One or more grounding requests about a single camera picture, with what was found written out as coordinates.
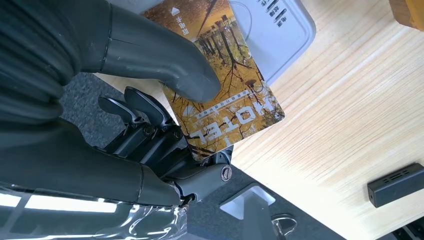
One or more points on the wooden card holder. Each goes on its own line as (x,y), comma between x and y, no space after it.
(409,13)

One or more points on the black hub box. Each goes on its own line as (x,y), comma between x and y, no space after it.
(396,185)

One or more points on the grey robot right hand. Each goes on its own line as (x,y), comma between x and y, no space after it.
(159,53)

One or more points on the white card reader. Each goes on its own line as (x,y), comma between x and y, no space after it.
(281,36)

